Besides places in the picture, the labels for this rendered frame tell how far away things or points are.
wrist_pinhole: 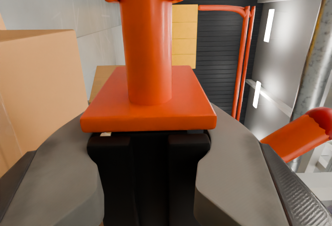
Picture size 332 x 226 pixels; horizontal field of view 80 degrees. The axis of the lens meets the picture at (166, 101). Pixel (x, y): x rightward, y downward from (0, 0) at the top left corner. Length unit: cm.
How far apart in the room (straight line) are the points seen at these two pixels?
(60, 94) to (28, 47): 8
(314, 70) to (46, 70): 590
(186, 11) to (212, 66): 462
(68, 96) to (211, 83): 1133
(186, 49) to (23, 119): 740
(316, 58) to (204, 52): 625
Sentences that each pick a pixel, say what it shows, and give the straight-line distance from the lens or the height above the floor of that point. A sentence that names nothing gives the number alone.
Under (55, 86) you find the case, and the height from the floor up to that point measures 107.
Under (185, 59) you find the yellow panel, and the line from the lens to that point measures 764.
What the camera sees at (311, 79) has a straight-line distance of 605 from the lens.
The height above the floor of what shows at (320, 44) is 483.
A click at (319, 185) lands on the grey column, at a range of 216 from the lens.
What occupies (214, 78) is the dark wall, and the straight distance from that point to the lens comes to 1154.
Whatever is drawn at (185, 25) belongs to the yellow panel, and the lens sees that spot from 748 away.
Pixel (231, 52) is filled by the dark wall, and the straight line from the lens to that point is 1144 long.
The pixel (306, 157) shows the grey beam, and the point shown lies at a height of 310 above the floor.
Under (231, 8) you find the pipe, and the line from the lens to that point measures 808.
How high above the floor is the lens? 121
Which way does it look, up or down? 1 degrees up
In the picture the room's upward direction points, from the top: 88 degrees clockwise
